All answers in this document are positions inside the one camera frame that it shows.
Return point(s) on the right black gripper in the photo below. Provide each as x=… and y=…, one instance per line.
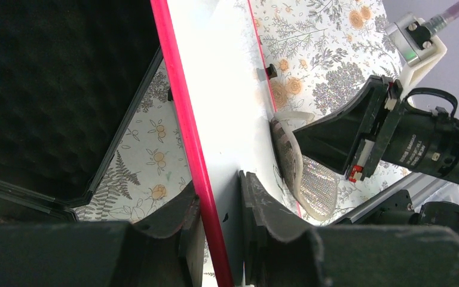
x=413, y=129

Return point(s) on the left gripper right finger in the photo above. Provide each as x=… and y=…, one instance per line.
x=280, y=249

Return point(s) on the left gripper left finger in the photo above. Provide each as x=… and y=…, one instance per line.
x=174, y=242

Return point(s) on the glittery silver eraser pad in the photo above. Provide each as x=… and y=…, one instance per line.
x=313, y=186

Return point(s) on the pink-framed whiteboard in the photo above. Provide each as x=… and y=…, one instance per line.
x=222, y=95

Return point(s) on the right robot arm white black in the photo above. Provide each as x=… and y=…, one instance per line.
x=381, y=214

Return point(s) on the floral table cloth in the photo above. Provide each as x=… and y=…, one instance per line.
x=317, y=55

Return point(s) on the black open carrying case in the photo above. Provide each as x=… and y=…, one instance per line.
x=72, y=73

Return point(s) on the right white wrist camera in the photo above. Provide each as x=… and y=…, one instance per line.
x=417, y=42

